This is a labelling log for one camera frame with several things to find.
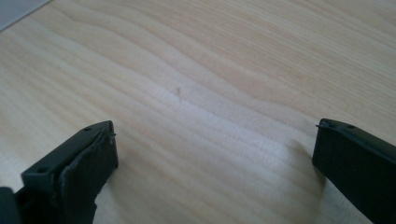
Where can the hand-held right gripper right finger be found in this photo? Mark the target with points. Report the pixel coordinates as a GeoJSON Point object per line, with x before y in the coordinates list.
{"type": "Point", "coordinates": [358, 165]}

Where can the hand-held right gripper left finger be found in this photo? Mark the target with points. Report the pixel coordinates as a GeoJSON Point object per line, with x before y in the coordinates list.
{"type": "Point", "coordinates": [74, 174]}

